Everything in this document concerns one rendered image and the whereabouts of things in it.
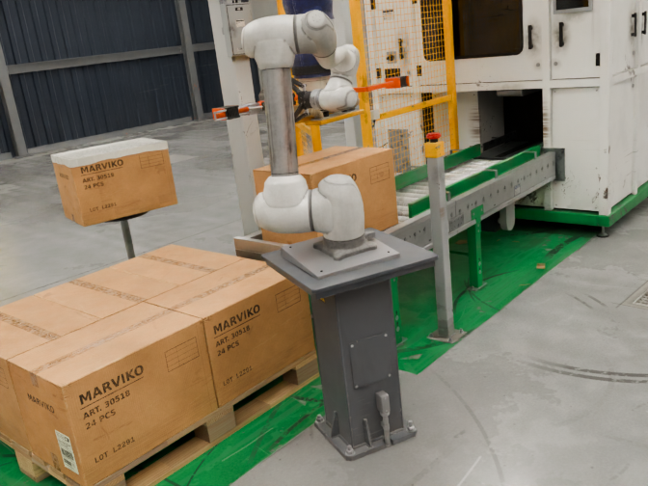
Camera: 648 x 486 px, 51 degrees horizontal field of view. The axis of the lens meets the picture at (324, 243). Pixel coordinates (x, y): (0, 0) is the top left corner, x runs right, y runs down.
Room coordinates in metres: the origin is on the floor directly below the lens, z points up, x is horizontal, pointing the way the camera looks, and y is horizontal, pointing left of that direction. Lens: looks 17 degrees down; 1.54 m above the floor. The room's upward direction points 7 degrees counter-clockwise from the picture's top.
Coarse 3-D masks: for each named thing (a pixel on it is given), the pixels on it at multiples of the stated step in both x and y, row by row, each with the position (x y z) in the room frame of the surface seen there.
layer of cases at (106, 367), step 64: (192, 256) 3.27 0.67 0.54; (0, 320) 2.68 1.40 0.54; (64, 320) 2.59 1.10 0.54; (128, 320) 2.51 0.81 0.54; (192, 320) 2.43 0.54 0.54; (256, 320) 2.64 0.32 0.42; (0, 384) 2.35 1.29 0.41; (64, 384) 2.02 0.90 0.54; (128, 384) 2.17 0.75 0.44; (192, 384) 2.36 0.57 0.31; (256, 384) 2.60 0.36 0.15; (64, 448) 2.07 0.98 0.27; (128, 448) 2.13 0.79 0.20
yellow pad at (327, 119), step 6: (324, 114) 3.22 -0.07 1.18; (330, 114) 3.30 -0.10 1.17; (336, 114) 3.28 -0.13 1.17; (342, 114) 3.27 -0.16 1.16; (348, 114) 3.28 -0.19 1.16; (354, 114) 3.31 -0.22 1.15; (360, 114) 3.35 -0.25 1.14; (312, 120) 3.19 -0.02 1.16; (318, 120) 3.17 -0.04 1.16; (324, 120) 3.15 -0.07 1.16; (330, 120) 3.18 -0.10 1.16; (336, 120) 3.21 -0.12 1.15
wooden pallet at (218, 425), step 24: (312, 360) 2.86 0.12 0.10; (264, 384) 2.63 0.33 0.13; (288, 384) 2.80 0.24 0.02; (240, 408) 2.63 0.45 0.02; (264, 408) 2.61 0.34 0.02; (0, 432) 2.46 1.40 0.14; (216, 432) 2.41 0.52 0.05; (24, 456) 2.33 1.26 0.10; (144, 456) 2.17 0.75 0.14; (168, 456) 2.33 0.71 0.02; (192, 456) 2.32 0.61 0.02; (72, 480) 2.06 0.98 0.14; (120, 480) 2.09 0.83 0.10; (144, 480) 2.19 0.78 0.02
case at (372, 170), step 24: (264, 168) 3.27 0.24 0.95; (312, 168) 3.12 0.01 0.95; (336, 168) 3.11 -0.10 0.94; (360, 168) 3.23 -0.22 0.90; (384, 168) 3.35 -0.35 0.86; (360, 192) 3.21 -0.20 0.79; (384, 192) 3.34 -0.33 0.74; (384, 216) 3.33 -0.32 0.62; (264, 240) 3.26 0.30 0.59; (288, 240) 3.13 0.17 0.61
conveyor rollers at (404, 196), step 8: (472, 160) 4.82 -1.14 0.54; (480, 160) 4.78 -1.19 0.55; (488, 160) 4.74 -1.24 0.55; (496, 160) 4.70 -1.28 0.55; (456, 168) 4.61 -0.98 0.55; (464, 168) 4.57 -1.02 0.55; (472, 168) 4.54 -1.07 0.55; (480, 168) 4.57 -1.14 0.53; (448, 176) 4.36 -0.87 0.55; (456, 176) 4.40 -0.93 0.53; (464, 176) 4.36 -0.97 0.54; (416, 184) 4.30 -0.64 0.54; (424, 184) 4.26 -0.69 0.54; (448, 184) 4.15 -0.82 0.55; (400, 192) 4.16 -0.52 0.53; (408, 192) 4.12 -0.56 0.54; (416, 192) 4.09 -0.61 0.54; (424, 192) 4.05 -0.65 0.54; (400, 200) 3.95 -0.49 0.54; (408, 200) 3.91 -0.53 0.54; (400, 208) 3.73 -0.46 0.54; (400, 216) 3.54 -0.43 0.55; (408, 216) 3.59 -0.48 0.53
